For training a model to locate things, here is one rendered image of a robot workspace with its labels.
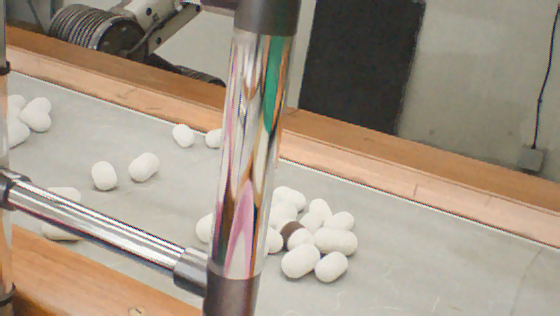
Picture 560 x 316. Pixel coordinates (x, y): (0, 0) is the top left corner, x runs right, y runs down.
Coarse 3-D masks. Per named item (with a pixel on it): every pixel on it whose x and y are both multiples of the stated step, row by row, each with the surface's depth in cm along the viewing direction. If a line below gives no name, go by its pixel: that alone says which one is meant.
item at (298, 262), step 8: (296, 248) 46; (304, 248) 46; (312, 248) 46; (288, 256) 45; (296, 256) 45; (304, 256) 45; (312, 256) 45; (288, 264) 44; (296, 264) 44; (304, 264) 45; (312, 264) 45; (288, 272) 44; (296, 272) 44; (304, 272) 45
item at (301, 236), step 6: (282, 222) 49; (300, 228) 48; (294, 234) 48; (300, 234) 48; (306, 234) 48; (288, 240) 48; (294, 240) 47; (300, 240) 47; (306, 240) 47; (312, 240) 48; (288, 246) 48; (294, 246) 47
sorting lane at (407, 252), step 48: (48, 96) 75; (48, 144) 62; (96, 144) 63; (144, 144) 65; (192, 144) 67; (96, 192) 54; (144, 192) 55; (192, 192) 56; (336, 192) 61; (192, 240) 48; (384, 240) 53; (432, 240) 54; (480, 240) 55; (528, 240) 56; (288, 288) 44; (336, 288) 45; (384, 288) 46; (432, 288) 47; (480, 288) 48; (528, 288) 49
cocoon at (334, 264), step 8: (328, 256) 46; (336, 256) 46; (344, 256) 46; (320, 264) 45; (328, 264) 45; (336, 264) 45; (344, 264) 46; (320, 272) 45; (328, 272) 45; (336, 272) 45; (328, 280) 45
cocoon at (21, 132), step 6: (12, 126) 60; (18, 126) 60; (24, 126) 60; (12, 132) 59; (18, 132) 59; (24, 132) 60; (12, 138) 59; (18, 138) 59; (24, 138) 60; (12, 144) 59
